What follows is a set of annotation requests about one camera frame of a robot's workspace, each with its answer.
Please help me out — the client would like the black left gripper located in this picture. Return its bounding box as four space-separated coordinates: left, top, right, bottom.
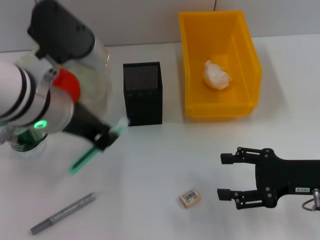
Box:
63 101 119 153

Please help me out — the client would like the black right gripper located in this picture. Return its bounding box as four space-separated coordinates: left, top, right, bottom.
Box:
216 146 320 211

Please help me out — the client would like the mint green utility knife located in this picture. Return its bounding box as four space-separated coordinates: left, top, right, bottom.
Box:
68 117 129 176

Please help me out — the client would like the beige eraser with barcode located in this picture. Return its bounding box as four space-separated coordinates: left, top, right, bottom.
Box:
178 188 202 208

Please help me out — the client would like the red-orange knitted orange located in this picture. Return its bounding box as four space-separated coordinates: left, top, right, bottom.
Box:
51 69 82 103

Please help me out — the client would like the clear water bottle green label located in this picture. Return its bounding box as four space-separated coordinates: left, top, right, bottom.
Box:
0 124 49 160

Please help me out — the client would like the silver marker pen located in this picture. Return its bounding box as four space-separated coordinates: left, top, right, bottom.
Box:
29 191 97 236

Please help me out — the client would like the white paper ball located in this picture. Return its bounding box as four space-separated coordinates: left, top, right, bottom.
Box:
202 60 232 91

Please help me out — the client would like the black mesh pen holder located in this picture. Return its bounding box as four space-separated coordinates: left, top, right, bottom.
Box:
122 61 163 127

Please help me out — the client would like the pale green glass fruit plate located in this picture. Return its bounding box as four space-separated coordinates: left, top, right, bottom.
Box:
16 48 113 120

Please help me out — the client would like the yellow plastic bin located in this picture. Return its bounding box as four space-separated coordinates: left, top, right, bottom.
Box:
178 9 263 118

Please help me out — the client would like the right gripper cable with plug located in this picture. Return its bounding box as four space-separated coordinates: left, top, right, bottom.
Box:
301 189 320 213

